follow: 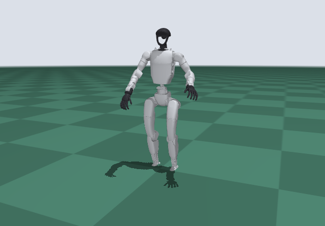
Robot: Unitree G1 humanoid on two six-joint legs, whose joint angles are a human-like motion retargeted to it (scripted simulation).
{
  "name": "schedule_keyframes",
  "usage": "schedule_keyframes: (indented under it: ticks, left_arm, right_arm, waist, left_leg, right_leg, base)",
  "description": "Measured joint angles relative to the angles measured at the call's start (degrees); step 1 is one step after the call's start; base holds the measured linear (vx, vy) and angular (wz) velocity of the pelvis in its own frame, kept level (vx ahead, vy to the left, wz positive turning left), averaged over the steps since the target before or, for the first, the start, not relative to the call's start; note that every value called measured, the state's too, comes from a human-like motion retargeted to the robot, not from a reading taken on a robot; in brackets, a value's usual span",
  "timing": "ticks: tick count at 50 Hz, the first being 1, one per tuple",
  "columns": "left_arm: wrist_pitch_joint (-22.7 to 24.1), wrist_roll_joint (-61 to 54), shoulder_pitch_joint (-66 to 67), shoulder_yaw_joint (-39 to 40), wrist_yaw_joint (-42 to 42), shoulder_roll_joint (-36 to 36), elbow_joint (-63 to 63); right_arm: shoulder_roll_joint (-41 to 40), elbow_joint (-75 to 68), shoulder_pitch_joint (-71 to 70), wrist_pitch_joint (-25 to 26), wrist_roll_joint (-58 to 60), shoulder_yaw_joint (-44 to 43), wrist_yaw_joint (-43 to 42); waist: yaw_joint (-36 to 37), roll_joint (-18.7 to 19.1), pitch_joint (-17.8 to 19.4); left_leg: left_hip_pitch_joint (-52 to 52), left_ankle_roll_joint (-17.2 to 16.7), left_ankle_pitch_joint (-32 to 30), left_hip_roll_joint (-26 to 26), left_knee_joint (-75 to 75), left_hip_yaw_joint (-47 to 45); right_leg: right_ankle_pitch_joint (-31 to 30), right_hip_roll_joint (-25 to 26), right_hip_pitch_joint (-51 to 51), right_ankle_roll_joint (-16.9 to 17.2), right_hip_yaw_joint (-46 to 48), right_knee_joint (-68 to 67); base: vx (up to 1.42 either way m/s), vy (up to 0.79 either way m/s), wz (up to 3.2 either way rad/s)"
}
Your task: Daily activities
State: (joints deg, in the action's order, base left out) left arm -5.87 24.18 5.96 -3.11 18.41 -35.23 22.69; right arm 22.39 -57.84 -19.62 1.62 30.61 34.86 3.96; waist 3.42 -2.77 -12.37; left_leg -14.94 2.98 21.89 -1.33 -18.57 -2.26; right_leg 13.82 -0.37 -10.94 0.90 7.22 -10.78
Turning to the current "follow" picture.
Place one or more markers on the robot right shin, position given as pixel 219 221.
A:
pixel 153 149

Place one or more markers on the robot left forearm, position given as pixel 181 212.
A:
pixel 190 79

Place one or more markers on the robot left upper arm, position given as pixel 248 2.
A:
pixel 179 57

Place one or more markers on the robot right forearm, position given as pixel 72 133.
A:
pixel 133 81

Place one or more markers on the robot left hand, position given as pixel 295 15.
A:
pixel 191 90

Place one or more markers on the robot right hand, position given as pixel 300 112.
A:
pixel 126 98

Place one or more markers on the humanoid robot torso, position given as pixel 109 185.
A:
pixel 162 67

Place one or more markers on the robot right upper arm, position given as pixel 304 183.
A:
pixel 142 64

